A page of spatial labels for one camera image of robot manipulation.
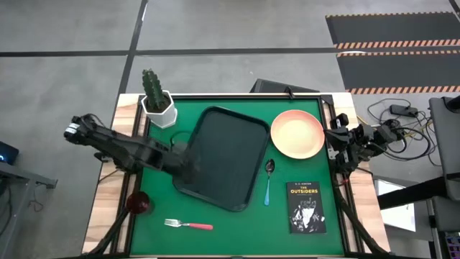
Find black paperback book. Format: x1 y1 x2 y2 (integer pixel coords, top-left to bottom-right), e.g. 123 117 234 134
285 181 328 235

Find spoon with blue handle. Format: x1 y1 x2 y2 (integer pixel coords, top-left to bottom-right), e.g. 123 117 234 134
264 158 276 207

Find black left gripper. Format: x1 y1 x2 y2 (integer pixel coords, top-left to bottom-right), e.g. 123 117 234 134
163 142 202 185

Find peach round plate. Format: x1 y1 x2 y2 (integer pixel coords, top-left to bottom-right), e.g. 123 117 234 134
270 109 326 160

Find white hexagonal plant pot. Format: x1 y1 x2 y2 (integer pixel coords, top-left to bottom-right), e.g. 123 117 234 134
139 89 178 130

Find grey side desk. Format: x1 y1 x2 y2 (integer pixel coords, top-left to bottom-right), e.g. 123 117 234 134
428 95 460 202

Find tangled black floor cables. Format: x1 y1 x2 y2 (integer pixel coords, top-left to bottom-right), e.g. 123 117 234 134
366 98 443 167

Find dark device with blue light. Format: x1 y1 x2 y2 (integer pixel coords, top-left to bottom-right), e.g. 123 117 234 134
0 140 20 166

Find dark rectangular serving tray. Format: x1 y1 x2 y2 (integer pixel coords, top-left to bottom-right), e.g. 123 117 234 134
172 105 271 212

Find black hazard-striped floor mat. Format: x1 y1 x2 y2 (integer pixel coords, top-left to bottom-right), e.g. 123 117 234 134
325 12 460 50
336 50 460 95

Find black power adapter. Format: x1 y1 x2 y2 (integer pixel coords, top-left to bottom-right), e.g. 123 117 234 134
389 104 420 117

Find green cactus plant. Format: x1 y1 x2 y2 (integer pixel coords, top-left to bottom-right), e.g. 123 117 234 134
141 68 166 111

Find fork with red handle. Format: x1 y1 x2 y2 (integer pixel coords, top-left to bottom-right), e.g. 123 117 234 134
164 218 214 232

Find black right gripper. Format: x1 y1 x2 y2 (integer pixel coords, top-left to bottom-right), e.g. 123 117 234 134
323 127 351 160

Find red faceted cup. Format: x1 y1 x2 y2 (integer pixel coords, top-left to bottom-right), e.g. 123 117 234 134
125 191 154 216

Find black desk crossbar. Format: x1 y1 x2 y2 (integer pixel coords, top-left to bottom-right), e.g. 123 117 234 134
377 175 449 210

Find black flat device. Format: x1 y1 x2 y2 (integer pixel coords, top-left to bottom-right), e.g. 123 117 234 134
250 78 321 94

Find grey metal side table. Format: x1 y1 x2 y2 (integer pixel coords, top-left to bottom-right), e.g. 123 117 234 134
0 161 58 249

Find green table mat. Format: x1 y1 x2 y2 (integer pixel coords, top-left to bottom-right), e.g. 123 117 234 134
129 97 345 256

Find white sheet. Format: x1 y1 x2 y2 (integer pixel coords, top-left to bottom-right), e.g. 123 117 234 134
373 178 417 233

